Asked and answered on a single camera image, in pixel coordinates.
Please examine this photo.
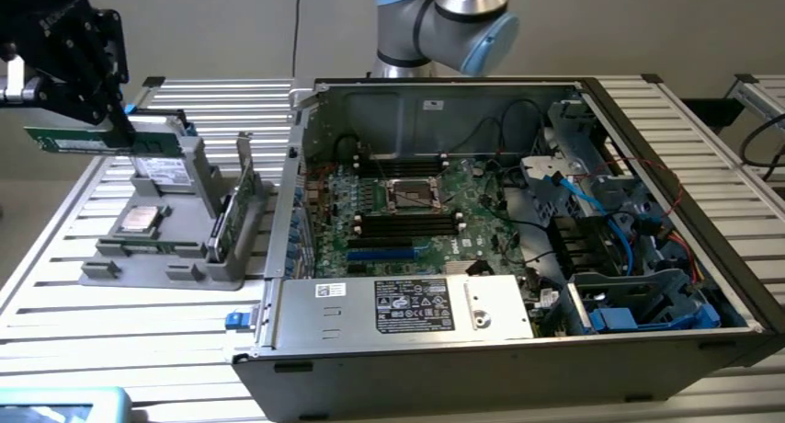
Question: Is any blue expansion slot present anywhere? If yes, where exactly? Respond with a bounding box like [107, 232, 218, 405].
[346, 249, 415, 263]

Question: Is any green motherboard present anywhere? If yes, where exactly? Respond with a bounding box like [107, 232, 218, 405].
[305, 156, 536, 278]

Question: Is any blue plastic drive caddy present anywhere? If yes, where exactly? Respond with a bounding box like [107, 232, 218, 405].
[586, 302, 720, 336]

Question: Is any blue case latch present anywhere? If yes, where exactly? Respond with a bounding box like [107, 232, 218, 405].
[223, 306, 262, 333]

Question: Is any silver hard disk drive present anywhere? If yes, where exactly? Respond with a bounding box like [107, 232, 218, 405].
[131, 154, 187, 189]

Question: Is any silver power supply unit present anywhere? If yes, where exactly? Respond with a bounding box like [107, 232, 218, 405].
[269, 273, 536, 351]

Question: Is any dark blue SATA wire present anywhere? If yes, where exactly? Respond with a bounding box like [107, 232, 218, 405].
[606, 210, 643, 278]

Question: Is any aluminium slat side table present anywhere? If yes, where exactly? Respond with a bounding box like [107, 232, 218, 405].
[726, 73, 785, 132]

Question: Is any green RAM stick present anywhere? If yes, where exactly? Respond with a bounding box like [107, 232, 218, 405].
[113, 240, 206, 255]
[23, 124, 187, 158]

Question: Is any black looped wire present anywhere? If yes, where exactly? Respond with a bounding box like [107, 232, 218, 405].
[452, 97, 548, 156]

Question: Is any light blue SATA wire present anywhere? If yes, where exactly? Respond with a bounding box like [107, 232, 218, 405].
[550, 172, 608, 218]

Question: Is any thick black cable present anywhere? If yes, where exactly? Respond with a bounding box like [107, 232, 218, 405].
[738, 111, 785, 172]

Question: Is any black RAM slot bank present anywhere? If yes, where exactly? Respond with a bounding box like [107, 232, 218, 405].
[351, 211, 466, 238]
[354, 154, 450, 179]

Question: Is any black expansion slot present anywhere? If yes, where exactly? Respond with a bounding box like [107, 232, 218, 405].
[347, 237, 415, 251]

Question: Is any metal CPU socket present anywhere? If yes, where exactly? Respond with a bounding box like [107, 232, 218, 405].
[381, 176, 448, 213]

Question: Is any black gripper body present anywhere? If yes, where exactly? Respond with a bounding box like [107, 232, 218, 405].
[10, 0, 131, 126]

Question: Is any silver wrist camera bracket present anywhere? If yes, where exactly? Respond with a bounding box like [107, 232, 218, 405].
[0, 56, 43, 108]

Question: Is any silver CPU chip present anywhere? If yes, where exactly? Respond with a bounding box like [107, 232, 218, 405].
[118, 205, 166, 234]

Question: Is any thin red wire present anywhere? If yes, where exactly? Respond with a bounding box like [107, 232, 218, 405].
[575, 157, 687, 220]

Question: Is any open black PC case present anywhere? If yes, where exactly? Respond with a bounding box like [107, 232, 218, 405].
[229, 75, 785, 423]

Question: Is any grey parts rack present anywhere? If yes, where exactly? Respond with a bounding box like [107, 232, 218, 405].
[78, 109, 279, 293]

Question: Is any teal box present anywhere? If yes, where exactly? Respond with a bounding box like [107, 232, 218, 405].
[0, 385, 135, 423]

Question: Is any grey metal disk bay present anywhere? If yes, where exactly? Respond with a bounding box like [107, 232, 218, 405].
[518, 98, 654, 218]

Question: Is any green graphics card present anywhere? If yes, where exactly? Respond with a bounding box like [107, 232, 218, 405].
[207, 130, 258, 264]

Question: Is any thin black wall cable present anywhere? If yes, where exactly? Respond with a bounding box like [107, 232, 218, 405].
[289, 0, 306, 77]

